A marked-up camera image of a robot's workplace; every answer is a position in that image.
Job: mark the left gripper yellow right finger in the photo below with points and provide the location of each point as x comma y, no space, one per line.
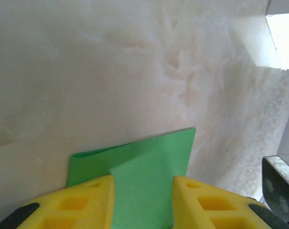
218,207

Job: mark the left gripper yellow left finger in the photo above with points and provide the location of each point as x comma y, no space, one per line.
63,205

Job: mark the green square paper sheet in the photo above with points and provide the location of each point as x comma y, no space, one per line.
146,167

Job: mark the white paperback book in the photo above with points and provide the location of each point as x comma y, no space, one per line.
285,40

